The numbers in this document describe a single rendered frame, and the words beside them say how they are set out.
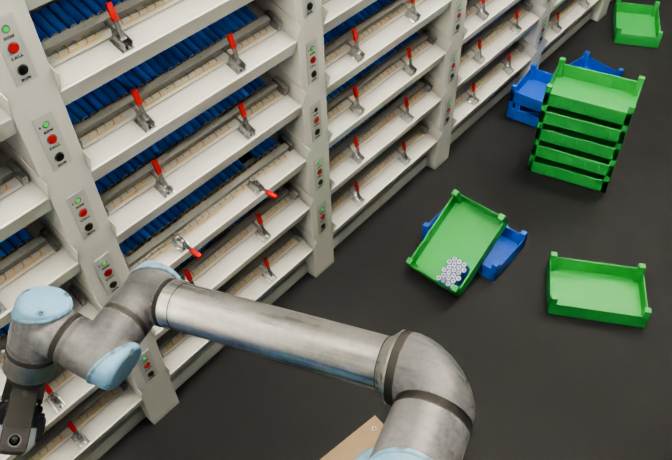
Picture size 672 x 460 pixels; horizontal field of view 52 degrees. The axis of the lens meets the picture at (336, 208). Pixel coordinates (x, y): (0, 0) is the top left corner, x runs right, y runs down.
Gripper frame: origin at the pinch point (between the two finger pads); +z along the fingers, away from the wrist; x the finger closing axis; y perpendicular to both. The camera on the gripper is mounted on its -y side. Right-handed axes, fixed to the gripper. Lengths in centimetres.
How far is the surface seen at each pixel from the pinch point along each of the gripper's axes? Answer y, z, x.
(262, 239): 70, -13, -53
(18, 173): 28, -44, 10
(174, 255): 49, -17, -27
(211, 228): 56, -23, -35
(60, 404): 29.1, 17.8, -8.1
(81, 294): 36.7, -10.2, -7.0
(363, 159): 96, -35, -84
